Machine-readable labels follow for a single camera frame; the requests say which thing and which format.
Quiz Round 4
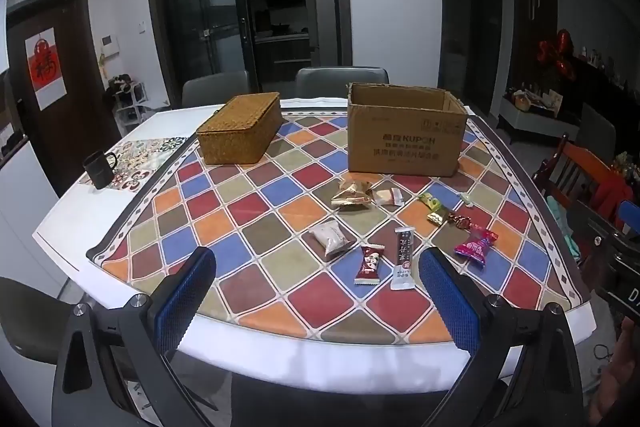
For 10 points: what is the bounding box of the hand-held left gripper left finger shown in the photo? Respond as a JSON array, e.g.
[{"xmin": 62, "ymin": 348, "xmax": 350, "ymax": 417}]
[{"xmin": 52, "ymin": 246, "xmax": 236, "ymax": 427}]

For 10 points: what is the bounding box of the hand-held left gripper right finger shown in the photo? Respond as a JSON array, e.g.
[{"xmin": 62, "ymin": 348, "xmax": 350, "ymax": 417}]
[{"xmin": 417, "ymin": 248, "xmax": 586, "ymax": 427}]

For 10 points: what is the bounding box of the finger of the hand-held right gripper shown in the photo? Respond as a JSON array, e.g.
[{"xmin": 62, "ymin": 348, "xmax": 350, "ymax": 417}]
[{"xmin": 570, "ymin": 199, "xmax": 640, "ymax": 258}]

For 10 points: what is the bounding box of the pink candy packet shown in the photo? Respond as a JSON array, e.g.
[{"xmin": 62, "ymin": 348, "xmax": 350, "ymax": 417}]
[{"xmin": 454, "ymin": 227, "xmax": 500, "ymax": 267}]

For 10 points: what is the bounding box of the white stick packet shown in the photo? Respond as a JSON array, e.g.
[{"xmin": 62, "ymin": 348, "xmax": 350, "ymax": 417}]
[{"xmin": 390, "ymin": 226, "xmax": 416, "ymax": 292}]

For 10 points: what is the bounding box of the dark red snack packet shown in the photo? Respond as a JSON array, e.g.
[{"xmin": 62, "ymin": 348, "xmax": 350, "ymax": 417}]
[{"xmin": 354, "ymin": 244, "xmax": 386, "ymax": 286}]

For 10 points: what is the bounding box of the white pink snack packet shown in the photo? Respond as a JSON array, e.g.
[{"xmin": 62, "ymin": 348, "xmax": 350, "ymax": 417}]
[{"xmin": 372, "ymin": 187, "xmax": 405, "ymax": 208}]

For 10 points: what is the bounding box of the grey white snack packet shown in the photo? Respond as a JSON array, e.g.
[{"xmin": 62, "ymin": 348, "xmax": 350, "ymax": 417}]
[{"xmin": 307, "ymin": 219, "xmax": 353, "ymax": 259}]

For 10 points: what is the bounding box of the gold snack packet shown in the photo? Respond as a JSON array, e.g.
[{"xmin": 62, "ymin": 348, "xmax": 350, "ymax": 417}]
[{"xmin": 331, "ymin": 179, "xmax": 375, "ymax": 209}]

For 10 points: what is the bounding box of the cardboard box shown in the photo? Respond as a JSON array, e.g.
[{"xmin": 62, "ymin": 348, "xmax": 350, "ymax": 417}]
[{"xmin": 346, "ymin": 82, "xmax": 469, "ymax": 178}]

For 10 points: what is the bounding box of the person's right forearm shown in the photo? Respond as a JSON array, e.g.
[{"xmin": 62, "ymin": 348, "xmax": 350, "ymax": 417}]
[{"xmin": 597, "ymin": 317, "xmax": 640, "ymax": 427}]

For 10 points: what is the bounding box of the red cloth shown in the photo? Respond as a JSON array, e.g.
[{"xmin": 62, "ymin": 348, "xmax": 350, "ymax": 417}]
[{"xmin": 590, "ymin": 177, "xmax": 633, "ymax": 218}]

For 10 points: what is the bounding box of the teal cloth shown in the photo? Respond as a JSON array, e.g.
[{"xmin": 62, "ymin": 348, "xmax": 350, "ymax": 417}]
[{"xmin": 545, "ymin": 196, "xmax": 583, "ymax": 258}]

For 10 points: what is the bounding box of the orange wooden chair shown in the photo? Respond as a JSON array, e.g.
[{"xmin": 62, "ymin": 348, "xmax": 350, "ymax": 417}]
[{"xmin": 532, "ymin": 134, "xmax": 636, "ymax": 228}]

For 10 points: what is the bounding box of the colourful checkered tablecloth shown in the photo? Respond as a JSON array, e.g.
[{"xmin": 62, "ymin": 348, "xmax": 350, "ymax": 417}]
[{"xmin": 86, "ymin": 109, "xmax": 596, "ymax": 348}]

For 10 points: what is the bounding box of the low white cabinet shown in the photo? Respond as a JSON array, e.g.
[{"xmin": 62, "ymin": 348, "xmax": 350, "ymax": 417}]
[{"xmin": 497, "ymin": 89, "xmax": 581, "ymax": 145}]

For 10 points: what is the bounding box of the dark sideboard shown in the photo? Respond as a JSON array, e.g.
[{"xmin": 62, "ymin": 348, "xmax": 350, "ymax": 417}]
[{"xmin": 570, "ymin": 52, "xmax": 640, "ymax": 158}]

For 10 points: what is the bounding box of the patterned placemat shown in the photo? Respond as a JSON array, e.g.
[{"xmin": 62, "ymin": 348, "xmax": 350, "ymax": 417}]
[{"xmin": 80, "ymin": 136, "xmax": 188, "ymax": 190}]

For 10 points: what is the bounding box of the black mug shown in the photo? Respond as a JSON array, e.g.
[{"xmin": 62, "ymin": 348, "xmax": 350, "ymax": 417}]
[{"xmin": 82, "ymin": 151, "xmax": 118, "ymax": 190}]

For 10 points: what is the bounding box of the dark round chair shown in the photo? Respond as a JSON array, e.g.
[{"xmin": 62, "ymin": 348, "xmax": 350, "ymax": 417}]
[{"xmin": 0, "ymin": 276, "xmax": 91, "ymax": 365}]

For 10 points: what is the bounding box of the woven wicker box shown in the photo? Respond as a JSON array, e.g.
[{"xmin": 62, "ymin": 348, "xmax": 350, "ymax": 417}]
[{"xmin": 196, "ymin": 92, "xmax": 285, "ymax": 166}]

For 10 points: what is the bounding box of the red balloon bow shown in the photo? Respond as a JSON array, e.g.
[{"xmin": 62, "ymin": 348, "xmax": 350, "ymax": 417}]
[{"xmin": 537, "ymin": 29, "xmax": 576, "ymax": 80}]

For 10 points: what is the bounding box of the white shoe rack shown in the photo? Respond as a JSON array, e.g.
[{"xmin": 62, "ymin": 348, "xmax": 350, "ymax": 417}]
[{"xmin": 105, "ymin": 74, "xmax": 151, "ymax": 138}]

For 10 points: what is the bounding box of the narrow grey dining chair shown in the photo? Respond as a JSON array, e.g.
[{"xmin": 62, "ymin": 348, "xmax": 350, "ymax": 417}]
[{"xmin": 181, "ymin": 69, "xmax": 251, "ymax": 109}]

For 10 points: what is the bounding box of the brown entrance door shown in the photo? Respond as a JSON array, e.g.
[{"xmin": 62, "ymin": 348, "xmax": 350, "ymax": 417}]
[{"xmin": 5, "ymin": 0, "xmax": 108, "ymax": 198}]

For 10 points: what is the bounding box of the dark wardrobe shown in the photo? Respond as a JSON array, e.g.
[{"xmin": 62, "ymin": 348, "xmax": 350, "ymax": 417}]
[{"xmin": 507, "ymin": 0, "xmax": 558, "ymax": 88}]

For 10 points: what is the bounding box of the dark room door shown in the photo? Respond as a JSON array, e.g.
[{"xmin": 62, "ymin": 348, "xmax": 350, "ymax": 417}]
[{"xmin": 467, "ymin": 0, "xmax": 503, "ymax": 115}]

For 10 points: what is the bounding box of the wide grey dining chair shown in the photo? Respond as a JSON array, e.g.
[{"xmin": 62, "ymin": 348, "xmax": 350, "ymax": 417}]
[{"xmin": 294, "ymin": 66, "xmax": 390, "ymax": 100}]

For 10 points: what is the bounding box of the red door poster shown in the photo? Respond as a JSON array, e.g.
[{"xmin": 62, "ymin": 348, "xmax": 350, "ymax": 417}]
[{"xmin": 25, "ymin": 32, "xmax": 68, "ymax": 112}]

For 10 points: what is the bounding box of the sliding glass door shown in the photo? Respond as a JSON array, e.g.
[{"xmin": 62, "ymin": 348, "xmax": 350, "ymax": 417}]
[{"xmin": 145, "ymin": 0, "xmax": 351, "ymax": 102}]

